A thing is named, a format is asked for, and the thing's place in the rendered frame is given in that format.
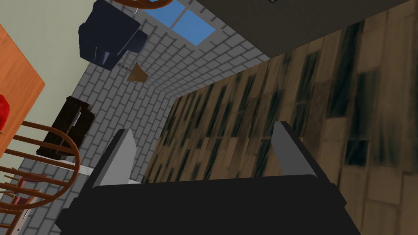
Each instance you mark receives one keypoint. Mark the window with blue panes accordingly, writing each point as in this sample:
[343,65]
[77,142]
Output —
[186,21]

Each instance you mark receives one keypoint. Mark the dark brown wooden cabinet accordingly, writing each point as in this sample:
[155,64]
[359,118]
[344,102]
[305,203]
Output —
[67,127]

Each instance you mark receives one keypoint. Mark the orange wooden table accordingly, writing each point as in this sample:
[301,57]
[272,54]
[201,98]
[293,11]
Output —
[16,85]

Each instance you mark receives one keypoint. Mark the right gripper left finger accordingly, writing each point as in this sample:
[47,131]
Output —
[118,160]

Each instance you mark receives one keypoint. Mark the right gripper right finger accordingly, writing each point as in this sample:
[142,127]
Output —
[292,153]

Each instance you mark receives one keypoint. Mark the red object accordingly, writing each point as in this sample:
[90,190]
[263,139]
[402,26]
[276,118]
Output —
[3,111]

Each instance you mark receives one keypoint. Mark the brown wooden spindle chair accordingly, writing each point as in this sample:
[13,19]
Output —
[39,169]

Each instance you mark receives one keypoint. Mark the dark blue armchair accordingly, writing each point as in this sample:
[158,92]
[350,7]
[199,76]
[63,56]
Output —
[109,36]

